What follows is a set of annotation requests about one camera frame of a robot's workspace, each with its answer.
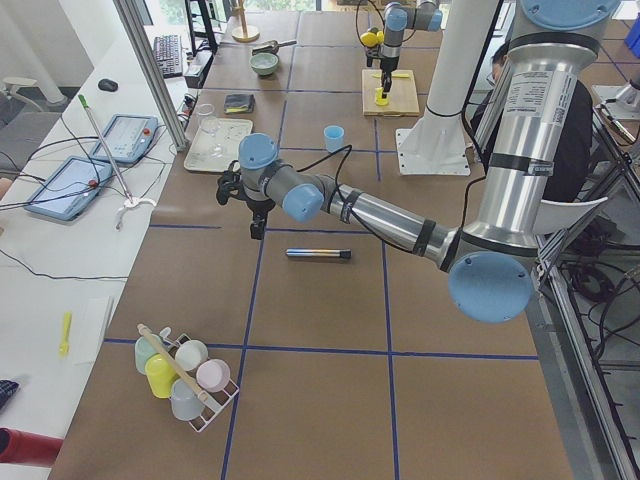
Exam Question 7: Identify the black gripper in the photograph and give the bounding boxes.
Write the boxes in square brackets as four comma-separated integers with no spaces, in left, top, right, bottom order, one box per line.
[216,162,274,240]
[366,44,399,98]

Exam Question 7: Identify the steel muddler black tip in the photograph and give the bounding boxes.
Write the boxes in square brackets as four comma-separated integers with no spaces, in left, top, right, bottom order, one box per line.
[285,248,352,261]

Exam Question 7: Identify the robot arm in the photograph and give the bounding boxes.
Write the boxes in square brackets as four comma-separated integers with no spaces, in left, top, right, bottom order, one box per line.
[216,1,617,323]
[360,1,443,100]

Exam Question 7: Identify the yellow lemon near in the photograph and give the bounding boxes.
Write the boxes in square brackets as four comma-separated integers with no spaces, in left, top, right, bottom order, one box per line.
[360,27,384,48]

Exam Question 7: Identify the light blue cup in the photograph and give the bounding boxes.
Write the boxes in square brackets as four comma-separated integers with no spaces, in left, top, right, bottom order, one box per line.
[323,125,345,153]

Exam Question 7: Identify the white cup in rack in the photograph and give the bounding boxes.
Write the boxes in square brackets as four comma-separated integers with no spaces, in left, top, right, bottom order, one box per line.
[175,339,208,372]

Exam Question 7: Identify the pink cup in rack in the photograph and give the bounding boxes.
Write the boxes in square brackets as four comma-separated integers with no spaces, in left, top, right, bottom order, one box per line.
[196,359,231,392]

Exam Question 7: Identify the green cup in rack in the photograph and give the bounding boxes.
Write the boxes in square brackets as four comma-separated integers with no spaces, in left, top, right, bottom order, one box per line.
[134,336,157,375]

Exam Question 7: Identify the yellow cup in rack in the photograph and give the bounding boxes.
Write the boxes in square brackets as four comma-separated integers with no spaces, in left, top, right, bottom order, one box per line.
[145,354,178,399]

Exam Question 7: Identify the white cup rack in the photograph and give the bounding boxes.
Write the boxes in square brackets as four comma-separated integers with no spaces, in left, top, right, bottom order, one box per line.
[137,324,239,432]

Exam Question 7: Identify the grey-blue cup in rack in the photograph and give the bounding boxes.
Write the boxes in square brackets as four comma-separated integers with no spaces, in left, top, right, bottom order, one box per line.
[170,379,204,421]

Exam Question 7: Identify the yellow plastic knife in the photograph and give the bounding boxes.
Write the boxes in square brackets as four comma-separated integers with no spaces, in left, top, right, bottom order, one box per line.
[371,72,412,79]

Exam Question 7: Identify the wooden cutting board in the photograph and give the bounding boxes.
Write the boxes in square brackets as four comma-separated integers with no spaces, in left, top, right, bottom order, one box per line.
[361,69,420,116]

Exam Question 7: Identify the cream bear tray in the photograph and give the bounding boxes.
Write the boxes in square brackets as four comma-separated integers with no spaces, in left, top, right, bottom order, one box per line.
[184,119,253,173]

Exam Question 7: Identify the steel ice scoop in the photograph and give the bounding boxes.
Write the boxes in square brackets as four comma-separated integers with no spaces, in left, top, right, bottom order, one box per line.
[252,39,297,55]

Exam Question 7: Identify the wine glass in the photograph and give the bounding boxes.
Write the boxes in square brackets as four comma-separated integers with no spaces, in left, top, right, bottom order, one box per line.
[195,103,224,158]

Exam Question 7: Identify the green bowl of ice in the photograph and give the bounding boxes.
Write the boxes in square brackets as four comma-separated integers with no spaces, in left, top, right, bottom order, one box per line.
[249,52,280,77]

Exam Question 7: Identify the grey folded cloth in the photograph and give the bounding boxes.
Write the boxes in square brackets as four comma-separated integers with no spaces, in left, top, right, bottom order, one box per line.
[224,93,255,115]

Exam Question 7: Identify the silver rod with claw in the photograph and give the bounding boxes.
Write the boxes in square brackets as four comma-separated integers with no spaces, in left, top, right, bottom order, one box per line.
[78,94,157,231]

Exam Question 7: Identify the teach pendant far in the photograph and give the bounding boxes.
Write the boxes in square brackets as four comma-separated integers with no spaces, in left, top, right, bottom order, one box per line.
[102,114,159,166]

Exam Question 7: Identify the teach pendant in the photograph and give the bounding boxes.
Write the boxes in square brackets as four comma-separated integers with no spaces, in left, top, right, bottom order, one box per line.
[102,114,159,166]
[24,156,113,221]

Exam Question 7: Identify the wooden mug tree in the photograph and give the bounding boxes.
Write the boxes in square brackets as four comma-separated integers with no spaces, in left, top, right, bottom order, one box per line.
[231,0,260,43]

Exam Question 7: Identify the teach pendant near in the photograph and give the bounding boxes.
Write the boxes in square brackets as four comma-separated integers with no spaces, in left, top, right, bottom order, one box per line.
[24,156,113,221]

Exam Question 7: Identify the black keyboard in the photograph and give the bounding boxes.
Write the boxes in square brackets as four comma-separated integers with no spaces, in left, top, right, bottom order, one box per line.
[152,34,183,78]

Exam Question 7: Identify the person in black shirt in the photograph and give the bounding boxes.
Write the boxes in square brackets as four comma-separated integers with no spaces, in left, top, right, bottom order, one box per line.
[471,41,593,203]

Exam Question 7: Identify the black computer mouse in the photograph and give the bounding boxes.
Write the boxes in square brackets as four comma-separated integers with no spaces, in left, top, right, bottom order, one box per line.
[98,78,119,93]

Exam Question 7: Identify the yellow tool on desk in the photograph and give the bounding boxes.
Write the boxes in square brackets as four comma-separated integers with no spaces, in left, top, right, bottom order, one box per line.
[58,311,72,357]

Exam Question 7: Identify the aluminium frame post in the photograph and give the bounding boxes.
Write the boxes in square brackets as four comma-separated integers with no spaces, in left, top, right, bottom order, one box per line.
[113,0,188,152]

